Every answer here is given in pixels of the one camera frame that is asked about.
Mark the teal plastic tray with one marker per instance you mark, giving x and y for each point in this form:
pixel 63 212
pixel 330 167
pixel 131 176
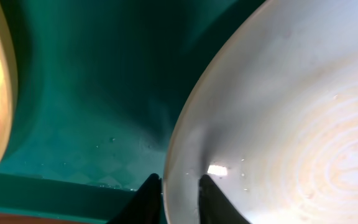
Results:
pixel 101 86

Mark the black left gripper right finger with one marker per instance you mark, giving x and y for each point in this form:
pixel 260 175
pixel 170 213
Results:
pixel 214 207

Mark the light blue plate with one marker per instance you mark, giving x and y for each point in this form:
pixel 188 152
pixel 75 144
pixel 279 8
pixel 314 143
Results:
pixel 274 119

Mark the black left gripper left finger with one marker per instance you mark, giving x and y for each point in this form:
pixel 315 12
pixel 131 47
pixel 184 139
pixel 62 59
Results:
pixel 145 206

